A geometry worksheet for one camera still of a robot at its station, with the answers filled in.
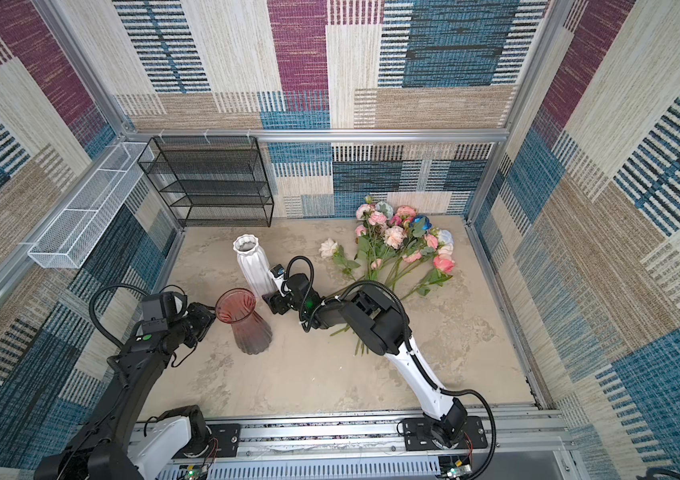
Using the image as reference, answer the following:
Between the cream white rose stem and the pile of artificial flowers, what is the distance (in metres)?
0.03

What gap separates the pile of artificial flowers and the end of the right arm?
0.25 m

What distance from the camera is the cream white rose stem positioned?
1.07 meters

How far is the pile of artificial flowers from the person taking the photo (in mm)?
1041

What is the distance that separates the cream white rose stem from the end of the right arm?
222mm

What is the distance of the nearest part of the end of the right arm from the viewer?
0.82 m

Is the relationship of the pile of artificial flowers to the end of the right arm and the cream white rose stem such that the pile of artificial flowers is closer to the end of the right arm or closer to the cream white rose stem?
the cream white rose stem

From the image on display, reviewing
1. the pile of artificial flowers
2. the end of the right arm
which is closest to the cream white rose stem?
the pile of artificial flowers
